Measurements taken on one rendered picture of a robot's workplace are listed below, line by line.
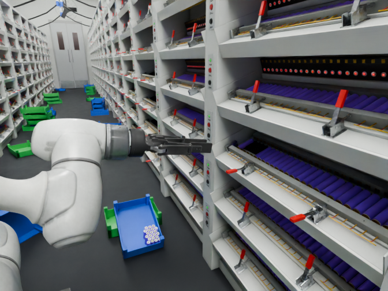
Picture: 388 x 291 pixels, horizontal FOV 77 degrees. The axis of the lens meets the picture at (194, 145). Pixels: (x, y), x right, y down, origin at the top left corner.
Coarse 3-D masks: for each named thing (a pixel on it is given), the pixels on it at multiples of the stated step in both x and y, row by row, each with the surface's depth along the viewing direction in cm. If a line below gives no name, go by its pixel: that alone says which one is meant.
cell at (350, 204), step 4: (360, 192) 56; (364, 192) 56; (368, 192) 56; (356, 196) 56; (360, 196) 55; (364, 196) 55; (368, 196) 56; (352, 200) 55; (356, 200) 55; (360, 200) 55; (348, 204) 55; (352, 204) 54; (356, 204) 55; (352, 208) 54
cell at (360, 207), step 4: (372, 196) 54; (376, 196) 54; (364, 200) 54; (368, 200) 54; (372, 200) 53; (376, 200) 54; (360, 204) 53; (364, 204) 53; (368, 204) 53; (372, 204) 53; (356, 208) 53; (360, 208) 53; (364, 208) 53; (368, 208) 53; (360, 212) 52
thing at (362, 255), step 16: (224, 144) 94; (224, 160) 91; (240, 176) 80; (256, 176) 76; (336, 176) 66; (256, 192) 75; (272, 192) 68; (288, 192) 66; (288, 208) 62; (304, 208) 60; (304, 224) 58; (320, 224) 55; (336, 224) 54; (320, 240) 55; (336, 240) 50; (352, 240) 49; (352, 256) 48; (368, 256) 46; (384, 256) 40; (368, 272) 46; (384, 272) 42
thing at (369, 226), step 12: (240, 156) 87; (252, 156) 82; (264, 168) 75; (288, 180) 67; (300, 192) 64; (312, 192) 60; (336, 204) 55; (336, 216) 54; (348, 216) 52; (360, 216) 51; (348, 228) 51; (360, 228) 50; (372, 228) 48; (384, 228) 47; (384, 240) 46
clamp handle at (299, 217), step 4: (308, 212) 55; (312, 212) 55; (316, 212) 55; (296, 216) 54; (300, 216) 54; (304, 216) 54; (308, 216) 54; (292, 220) 53; (296, 220) 53; (300, 220) 53
